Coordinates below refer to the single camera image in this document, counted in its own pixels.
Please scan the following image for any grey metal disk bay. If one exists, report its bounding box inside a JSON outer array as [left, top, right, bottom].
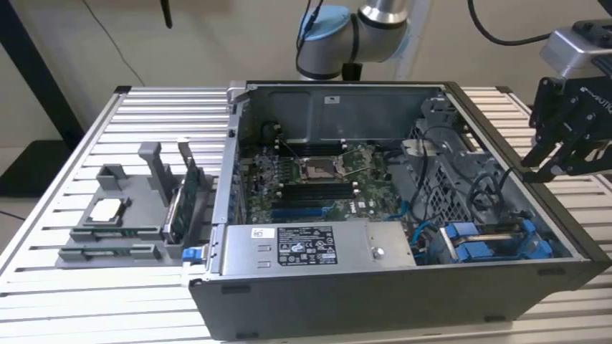
[[437, 209, 556, 264]]

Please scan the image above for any black antenna rod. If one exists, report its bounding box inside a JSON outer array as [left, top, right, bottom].
[[159, 0, 175, 29]]

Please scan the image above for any metal socket cover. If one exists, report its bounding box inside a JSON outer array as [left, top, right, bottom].
[[336, 147, 377, 177]]

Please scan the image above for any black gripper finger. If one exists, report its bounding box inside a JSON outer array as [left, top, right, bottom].
[[519, 76, 569, 169], [523, 142, 607, 183]]

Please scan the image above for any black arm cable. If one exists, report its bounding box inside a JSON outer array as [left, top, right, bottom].
[[296, 0, 324, 46]]

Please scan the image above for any green motherboard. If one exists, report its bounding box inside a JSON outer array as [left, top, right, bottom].
[[236, 140, 408, 225]]

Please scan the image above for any blue expansion slot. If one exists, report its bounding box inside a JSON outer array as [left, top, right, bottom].
[[269, 208, 323, 222]]

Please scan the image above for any silver power supply unit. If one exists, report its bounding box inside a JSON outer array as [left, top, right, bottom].
[[219, 220, 416, 277]]

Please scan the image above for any thin metal locking lever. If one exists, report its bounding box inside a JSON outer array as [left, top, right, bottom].
[[279, 139, 304, 161]]

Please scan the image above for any thick black gripper cable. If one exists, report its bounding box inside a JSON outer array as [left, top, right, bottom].
[[467, 0, 556, 47]]

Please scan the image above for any silver CPU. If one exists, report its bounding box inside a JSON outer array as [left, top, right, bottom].
[[89, 199, 124, 221]]

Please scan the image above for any blue wire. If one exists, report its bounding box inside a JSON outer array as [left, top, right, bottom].
[[391, 200, 444, 252]]

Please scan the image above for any long black wire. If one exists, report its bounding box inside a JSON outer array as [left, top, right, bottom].
[[408, 125, 455, 224]]

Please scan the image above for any grey perforated drive cage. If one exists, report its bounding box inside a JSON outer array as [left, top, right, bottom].
[[385, 118, 501, 225]]

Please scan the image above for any grey parts rack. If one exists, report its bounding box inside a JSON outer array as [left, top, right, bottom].
[[55, 141, 221, 269]]

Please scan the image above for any black RAM slot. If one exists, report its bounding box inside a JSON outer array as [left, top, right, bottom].
[[281, 187, 359, 194], [283, 183, 359, 189], [280, 192, 357, 199], [279, 196, 357, 203]]

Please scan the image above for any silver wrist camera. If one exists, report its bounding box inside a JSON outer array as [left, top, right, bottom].
[[539, 20, 612, 78]]

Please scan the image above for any black stand post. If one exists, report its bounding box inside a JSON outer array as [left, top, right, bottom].
[[0, 0, 88, 199]]

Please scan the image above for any black expansion slot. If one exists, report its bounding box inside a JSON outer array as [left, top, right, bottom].
[[272, 200, 327, 211]]

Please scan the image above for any blue case latch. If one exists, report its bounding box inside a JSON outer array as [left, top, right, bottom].
[[181, 247, 205, 265]]

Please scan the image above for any thin black wall cable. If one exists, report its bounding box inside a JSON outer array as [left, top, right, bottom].
[[80, 0, 147, 87]]

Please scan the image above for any CPU socket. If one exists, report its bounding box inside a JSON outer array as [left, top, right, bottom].
[[297, 156, 336, 181]]

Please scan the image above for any green graphics card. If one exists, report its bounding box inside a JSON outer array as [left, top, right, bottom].
[[160, 140, 212, 249]]

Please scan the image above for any open black PC case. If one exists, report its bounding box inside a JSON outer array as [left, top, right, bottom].
[[188, 80, 612, 342]]

